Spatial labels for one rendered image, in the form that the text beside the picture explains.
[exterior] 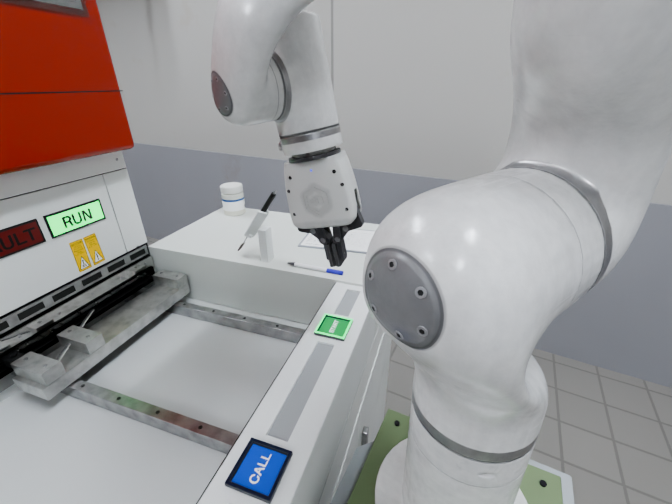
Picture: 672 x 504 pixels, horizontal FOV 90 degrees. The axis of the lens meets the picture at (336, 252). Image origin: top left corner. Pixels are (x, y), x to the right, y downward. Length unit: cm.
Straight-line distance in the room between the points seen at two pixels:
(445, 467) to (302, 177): 37
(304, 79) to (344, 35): 160
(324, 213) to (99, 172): 58
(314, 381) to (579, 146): 43
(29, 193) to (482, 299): 80
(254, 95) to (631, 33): 31
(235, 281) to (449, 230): 74
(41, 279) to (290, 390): 57
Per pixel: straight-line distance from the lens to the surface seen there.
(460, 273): 18
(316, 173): 46
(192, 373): 79
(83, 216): 90
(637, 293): 211
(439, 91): 186
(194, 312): 92
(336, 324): 62
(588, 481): 182
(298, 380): 54
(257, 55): 38
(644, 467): 198
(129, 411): 74
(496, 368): 22
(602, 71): 24
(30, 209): 85
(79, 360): 83
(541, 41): 24
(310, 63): 45
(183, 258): 95
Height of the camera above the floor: 135
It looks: 27 degrees down
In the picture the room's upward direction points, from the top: straight up
